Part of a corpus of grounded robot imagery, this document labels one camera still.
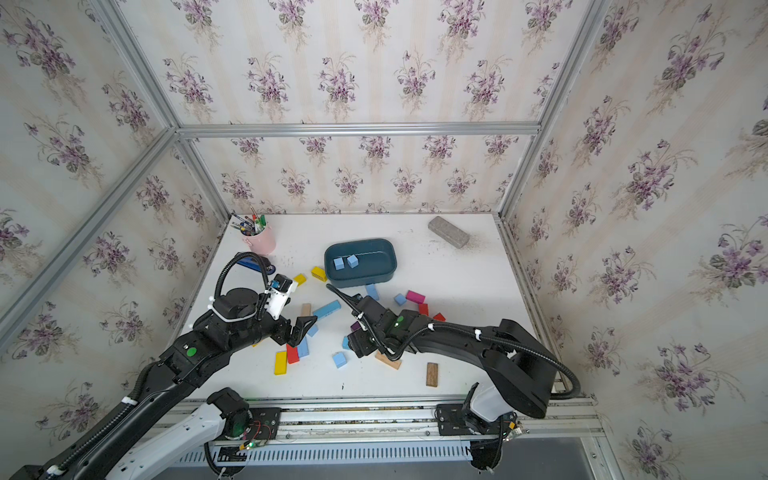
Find light blue cube front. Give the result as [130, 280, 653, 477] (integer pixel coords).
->
[332, 352, 348, 369]

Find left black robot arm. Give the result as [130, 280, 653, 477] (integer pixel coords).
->
[13, 252, 317, 479]

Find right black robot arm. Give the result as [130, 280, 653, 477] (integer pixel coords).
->
[326, 284, 582, 423]

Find long light blue block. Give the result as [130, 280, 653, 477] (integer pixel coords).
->
[312, 300, 341, 319]

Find light blue block beside red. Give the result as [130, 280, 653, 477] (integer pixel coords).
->
[297, 337, 309, 358]

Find red block front left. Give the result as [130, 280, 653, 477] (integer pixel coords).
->
[286, 345, 300, 365]

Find yellow block front left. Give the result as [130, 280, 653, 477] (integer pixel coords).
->
[273, 351, 288, 376]

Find tan wooden block front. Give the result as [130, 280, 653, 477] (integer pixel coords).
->
[375, 352, 402, 370]

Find light blue block below bin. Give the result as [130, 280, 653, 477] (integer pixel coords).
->
[365, 284, 379, 301]

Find yellow block near bin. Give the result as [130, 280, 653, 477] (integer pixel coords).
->
[311, 266, 328, 282]

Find magenta block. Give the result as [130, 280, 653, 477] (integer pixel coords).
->
[406, 290, 426, 304]

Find dark brown wooden block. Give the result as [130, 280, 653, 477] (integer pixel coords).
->
[425, 362, 439, 388]

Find blue black stapler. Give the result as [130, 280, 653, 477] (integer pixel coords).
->
[237, 256, 276, 275]

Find dark teal plastic bin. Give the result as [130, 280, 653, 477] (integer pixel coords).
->
[323, 238, 398, 288]

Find pink pen cup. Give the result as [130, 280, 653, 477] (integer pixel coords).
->
[242, 226, 277, 256]

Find grey stone brick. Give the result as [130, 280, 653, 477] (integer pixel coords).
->
[428, 216, 470, 249]

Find aluminium front rail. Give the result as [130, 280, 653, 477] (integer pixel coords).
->
[107, 398, 607, 448]

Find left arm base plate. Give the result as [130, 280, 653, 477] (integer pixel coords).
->
[215, 408, 282, 443]

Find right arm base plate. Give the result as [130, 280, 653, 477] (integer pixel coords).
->
[435, 403, 518, 436]

